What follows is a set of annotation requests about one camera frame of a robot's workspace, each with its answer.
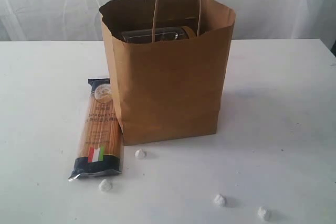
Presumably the clear jar with yellow lid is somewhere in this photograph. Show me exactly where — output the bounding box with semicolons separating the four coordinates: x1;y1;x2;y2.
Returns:
120;26;196;44

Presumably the large brown paper bag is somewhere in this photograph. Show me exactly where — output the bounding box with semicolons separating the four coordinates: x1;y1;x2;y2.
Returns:
99;0;236;145

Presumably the white crumb behind jar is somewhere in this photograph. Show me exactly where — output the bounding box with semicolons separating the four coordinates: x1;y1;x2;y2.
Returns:
134;149;146;159

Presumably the spaghetti packet with Italian flag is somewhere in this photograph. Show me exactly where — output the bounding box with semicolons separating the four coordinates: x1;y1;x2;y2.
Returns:
68;78;122;181

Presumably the white crumb near spaghetti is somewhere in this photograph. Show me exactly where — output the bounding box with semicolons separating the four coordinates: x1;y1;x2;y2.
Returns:
98;179;112;193

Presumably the white crumb near jar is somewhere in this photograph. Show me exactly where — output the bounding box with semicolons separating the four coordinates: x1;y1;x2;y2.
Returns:
213;194;226;207

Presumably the white crumb at front right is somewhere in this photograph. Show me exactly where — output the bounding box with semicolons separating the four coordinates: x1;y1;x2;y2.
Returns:
257;206;271;221

